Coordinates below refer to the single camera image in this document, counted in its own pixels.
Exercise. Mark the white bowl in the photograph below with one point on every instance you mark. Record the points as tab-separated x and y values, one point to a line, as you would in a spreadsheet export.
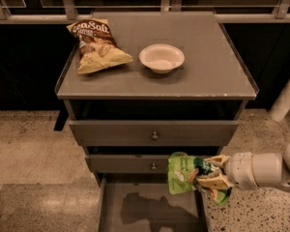
162	58

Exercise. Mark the brass top drawer knob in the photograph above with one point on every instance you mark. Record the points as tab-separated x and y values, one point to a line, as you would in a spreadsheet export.
155	136

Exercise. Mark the grey bottom drawer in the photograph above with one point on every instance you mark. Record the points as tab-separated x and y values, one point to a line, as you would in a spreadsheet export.
149	207

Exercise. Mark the grey middle drawer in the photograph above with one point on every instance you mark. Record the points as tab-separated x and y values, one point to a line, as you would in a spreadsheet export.
127	163

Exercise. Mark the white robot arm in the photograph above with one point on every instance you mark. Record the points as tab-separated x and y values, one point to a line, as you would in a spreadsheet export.
272	170

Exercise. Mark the grey top drawer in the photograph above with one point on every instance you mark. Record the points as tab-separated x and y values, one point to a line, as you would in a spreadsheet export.
138	133

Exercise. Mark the metal window railing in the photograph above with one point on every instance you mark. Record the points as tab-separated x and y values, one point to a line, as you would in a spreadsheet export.
62	11

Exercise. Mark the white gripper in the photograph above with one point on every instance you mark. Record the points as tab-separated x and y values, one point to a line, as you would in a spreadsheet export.
239	170

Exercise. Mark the green rice chip bag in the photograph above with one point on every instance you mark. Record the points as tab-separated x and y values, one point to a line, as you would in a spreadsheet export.
183	171

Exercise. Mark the grey drawer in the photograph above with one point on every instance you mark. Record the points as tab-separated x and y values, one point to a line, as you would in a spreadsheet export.
138	133
149	207
127	163

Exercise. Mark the grey drawer cabinet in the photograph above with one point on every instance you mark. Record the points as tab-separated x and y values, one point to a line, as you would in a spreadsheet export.
213	84

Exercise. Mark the sea salt chip bag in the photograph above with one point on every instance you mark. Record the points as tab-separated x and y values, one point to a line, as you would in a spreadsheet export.
97	47

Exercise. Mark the white pillar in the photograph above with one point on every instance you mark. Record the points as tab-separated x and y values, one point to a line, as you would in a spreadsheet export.
281	106

